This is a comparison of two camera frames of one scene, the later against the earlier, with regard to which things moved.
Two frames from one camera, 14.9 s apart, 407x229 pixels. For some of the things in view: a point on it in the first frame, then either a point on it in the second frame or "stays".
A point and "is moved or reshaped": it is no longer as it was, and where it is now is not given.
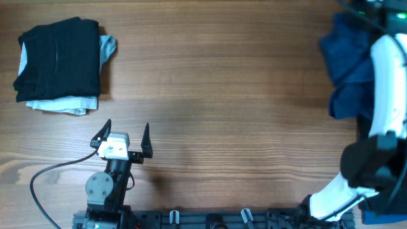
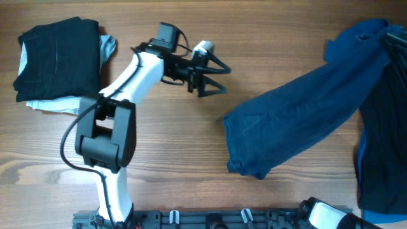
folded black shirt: [62, 60] stays
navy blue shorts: [346, 45] is moved or reshaped
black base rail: [226, 219] stays
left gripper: [137, 157] to [196, 69]
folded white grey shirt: [76, 105] stays
